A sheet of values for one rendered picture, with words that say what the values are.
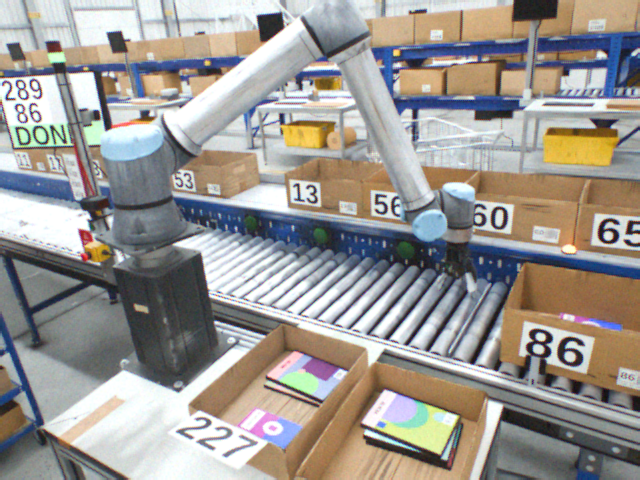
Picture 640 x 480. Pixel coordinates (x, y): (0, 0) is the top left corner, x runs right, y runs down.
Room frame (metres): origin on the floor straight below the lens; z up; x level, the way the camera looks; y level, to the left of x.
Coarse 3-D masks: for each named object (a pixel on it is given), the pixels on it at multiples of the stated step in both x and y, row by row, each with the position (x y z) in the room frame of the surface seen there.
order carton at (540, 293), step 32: (512, 288) 1.16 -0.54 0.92; (544, 288) 1.27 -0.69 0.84; (576, 288) 1.23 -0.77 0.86; (608, 288) 1.18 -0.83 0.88; (512, 320) 1.06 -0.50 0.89; (544, 320) 1.01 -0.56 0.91; (608, 320) 1.17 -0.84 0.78; (512, 352) 1.05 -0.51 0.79; (608, 352) 0.93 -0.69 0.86; (608, 384) 0.93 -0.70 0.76
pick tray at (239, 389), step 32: (256, 352) 1.09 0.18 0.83; (288, 352) 1.18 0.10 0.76; (320, 352) 1.12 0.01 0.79; (352, 352) 1.06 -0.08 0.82; (224, 384) 0.98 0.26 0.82; (256, 384) 1.05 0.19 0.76; (352, 384) 0.96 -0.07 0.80; (224, 416) 0.94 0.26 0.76; (288, 416) 0.92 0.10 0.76; (320, 416) 0.84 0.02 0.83; (288, 448) 0.74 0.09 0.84
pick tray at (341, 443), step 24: (360, 384) 0.91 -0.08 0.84; (384, 384) 0.97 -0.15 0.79; (408, 384) 0.94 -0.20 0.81; (432, 384) 0.91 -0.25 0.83; (456, 384) 0.88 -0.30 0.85; (360, 408) 0.91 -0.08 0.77; (456, 408) 0.87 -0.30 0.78; (480, 408) 0.85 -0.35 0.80; (336, 432) 0.80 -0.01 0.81; (360, 432) 0.85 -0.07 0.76; (480, 432) 0.77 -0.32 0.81; (312, 456) 0.72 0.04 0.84; (336, 456) 0.78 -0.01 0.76; (360, 456) 0.78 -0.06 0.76; (384, 456) 0.77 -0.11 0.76; (456, 456) 0.76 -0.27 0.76
